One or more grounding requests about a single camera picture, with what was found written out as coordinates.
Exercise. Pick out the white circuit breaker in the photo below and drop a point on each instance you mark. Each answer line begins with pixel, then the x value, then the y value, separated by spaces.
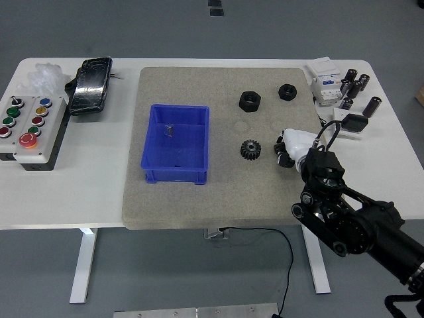
pixel 326 83

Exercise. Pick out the small black hex nut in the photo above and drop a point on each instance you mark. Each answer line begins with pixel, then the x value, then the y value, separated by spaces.
pixel 287 92

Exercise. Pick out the large black bevel gear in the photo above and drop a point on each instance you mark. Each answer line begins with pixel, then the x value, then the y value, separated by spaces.
pixel 250 150

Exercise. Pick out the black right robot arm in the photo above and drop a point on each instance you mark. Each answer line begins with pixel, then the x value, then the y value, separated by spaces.
pixel 357 225

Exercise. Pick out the black square puck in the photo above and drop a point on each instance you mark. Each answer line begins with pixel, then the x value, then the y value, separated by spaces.
pixel 355 122

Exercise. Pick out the silver metal plate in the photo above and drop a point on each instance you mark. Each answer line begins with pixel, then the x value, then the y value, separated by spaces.
pixel 198 313

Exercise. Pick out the white table leg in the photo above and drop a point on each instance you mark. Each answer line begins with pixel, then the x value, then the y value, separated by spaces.
pixel 83 265
pixel 319 271

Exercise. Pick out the crumpled clear plastic bag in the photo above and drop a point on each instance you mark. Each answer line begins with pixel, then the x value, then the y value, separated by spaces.
pixel 44 79

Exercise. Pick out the silver under-table bracket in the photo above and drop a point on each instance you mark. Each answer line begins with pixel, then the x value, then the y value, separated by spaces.
pixel 216 233

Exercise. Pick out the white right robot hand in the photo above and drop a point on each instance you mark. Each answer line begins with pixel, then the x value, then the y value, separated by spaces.
pixel 298 140

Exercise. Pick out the black wrapped pack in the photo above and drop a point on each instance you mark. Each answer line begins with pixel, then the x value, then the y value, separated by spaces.
pixel 90 87

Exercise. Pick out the small metal screw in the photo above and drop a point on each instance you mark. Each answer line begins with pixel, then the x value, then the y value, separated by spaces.
pixel 169 130

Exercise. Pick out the black cylindrical capacitor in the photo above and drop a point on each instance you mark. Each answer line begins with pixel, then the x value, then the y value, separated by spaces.
pixel 344 87
pixel 351 75
pixel 355 89
pixel 346 103
pixel 371 106
pixel 363 82

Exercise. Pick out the brown cardboard piece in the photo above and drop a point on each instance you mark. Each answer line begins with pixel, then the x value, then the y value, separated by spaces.
pixel 420 94

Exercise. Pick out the large black hex nut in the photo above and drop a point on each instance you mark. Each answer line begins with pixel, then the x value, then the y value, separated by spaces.
pixel 250 101

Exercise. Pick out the grey-brown mat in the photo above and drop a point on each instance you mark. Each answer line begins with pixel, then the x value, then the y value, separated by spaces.
pixel 232 192

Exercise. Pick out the white emergency-stop button box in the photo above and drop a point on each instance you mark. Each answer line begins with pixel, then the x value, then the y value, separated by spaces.
pixel 49 132

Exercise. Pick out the white four-button control box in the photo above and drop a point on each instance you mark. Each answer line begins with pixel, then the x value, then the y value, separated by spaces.
pixel 8 142

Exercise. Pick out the white square plate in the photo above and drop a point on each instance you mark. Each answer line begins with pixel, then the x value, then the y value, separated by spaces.
pixel 338 114

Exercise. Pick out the blue plastic box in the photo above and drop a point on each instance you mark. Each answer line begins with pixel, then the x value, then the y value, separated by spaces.
pixel 179 149

